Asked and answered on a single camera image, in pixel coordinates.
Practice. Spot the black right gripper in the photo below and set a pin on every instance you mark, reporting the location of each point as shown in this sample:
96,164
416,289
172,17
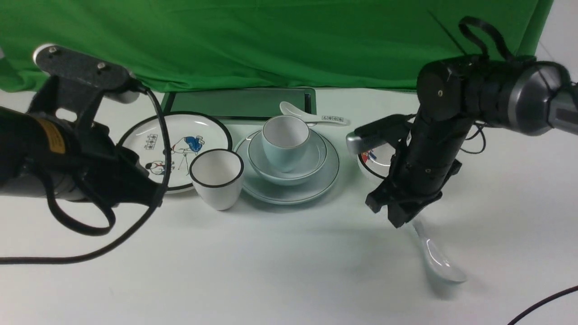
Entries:
426,163

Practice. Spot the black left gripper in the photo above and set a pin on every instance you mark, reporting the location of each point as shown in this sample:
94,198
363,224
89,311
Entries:
92,166

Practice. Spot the plain white ceramic spoon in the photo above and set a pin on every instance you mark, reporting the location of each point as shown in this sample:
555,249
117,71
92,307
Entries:
435,259

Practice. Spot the pale green plain bowl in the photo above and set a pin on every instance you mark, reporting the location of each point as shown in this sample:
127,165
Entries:
311,162

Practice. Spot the pale green plain cup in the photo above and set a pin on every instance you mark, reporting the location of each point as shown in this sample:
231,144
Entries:
285,141

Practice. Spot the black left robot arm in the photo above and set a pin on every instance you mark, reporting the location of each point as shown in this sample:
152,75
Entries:
20,177

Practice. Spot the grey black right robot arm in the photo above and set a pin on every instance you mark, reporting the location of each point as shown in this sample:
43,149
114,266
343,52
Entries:
528,97

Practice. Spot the black-rimmed illustrated bowl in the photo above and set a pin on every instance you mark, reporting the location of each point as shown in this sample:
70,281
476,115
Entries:
375,163

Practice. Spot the black-rimmed white cup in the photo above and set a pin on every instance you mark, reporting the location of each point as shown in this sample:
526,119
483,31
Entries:
218,176

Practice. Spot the black-rimmed illustrated plate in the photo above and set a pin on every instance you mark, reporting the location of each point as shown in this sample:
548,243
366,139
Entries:
190,134

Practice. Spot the pale green plain plate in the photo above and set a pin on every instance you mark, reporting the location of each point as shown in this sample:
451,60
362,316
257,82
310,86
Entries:
313,188

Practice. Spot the dark green rectangular tray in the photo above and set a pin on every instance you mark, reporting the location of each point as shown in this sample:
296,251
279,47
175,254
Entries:
244,105

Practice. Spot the green backdrop cloth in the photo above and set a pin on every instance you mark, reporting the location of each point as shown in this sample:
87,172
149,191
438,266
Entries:
181,45

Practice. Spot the white spoon with characters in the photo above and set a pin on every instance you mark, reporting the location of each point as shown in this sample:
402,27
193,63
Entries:
289,109

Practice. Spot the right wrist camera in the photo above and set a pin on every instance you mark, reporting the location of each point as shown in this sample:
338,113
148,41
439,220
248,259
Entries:
388,130

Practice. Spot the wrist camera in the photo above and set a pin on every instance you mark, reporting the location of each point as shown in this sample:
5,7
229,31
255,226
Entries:
78,83
388,130

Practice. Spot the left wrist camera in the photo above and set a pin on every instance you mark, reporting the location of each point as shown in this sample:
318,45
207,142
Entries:
78,83

